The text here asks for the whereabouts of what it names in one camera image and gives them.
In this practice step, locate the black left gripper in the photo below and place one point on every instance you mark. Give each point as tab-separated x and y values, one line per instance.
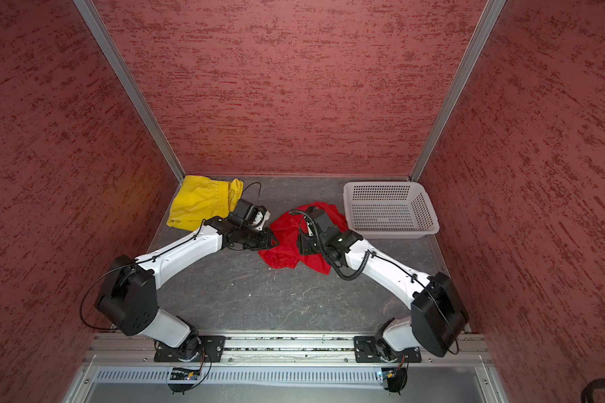
265	242

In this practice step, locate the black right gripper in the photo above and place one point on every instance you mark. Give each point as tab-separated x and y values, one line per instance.
305	243

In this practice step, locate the red shorts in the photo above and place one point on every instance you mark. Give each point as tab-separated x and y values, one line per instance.
286	255

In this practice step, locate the yellow shorts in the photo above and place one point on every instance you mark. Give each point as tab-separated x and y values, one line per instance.
201	198

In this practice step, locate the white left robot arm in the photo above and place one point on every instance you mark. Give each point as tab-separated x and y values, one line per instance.
128	293

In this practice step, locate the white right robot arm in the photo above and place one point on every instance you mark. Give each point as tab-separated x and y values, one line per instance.
437	313

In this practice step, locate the white plastic laundry basket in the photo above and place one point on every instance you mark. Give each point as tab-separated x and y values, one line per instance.
389	209

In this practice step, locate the left small circuit board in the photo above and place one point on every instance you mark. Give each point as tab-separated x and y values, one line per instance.
183	374

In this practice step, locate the small circuit board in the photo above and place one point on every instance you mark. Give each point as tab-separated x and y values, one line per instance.
393	380
183	374

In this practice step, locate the right small circuit board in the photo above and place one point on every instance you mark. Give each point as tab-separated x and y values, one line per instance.
393	380

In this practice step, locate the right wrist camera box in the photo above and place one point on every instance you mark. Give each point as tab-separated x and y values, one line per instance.
320	220

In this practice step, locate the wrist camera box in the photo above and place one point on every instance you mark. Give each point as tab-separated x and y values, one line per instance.
320	220
249	215

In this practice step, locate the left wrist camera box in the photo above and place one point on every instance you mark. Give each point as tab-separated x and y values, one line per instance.
249	215

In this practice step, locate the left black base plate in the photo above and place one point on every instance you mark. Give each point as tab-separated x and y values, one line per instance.
212	348

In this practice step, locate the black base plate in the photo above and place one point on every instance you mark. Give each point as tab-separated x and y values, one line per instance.
212	348
365	350

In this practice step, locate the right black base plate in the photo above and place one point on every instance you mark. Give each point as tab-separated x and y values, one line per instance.
365	350

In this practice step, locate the aluminium front rail frame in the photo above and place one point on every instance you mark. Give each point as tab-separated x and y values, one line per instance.
272	359

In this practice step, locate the left aluminium corner post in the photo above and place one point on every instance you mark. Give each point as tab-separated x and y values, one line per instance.
100	33

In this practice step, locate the aluminium corner post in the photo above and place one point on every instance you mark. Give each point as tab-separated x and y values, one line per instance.
485	25
100	33

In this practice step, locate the right aluminium corner post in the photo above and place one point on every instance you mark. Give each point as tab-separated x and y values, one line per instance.
485	25

